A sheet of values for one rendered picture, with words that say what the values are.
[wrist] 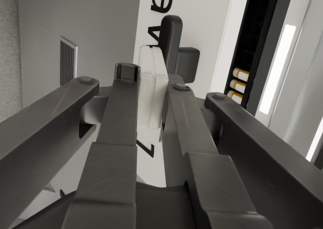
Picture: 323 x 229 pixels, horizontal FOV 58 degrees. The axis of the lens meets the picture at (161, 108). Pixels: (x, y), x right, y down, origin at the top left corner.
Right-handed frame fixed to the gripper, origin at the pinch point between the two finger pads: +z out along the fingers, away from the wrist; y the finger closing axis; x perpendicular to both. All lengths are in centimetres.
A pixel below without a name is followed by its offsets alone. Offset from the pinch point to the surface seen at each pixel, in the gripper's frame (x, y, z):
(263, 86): -1.7, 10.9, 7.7
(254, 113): -4.4, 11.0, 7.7
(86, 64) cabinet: -10.8, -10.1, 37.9
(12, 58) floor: -26, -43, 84
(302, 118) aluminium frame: -2.8, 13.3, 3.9
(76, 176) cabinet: -39, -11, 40
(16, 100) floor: -42, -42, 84
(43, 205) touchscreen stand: -92, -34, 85
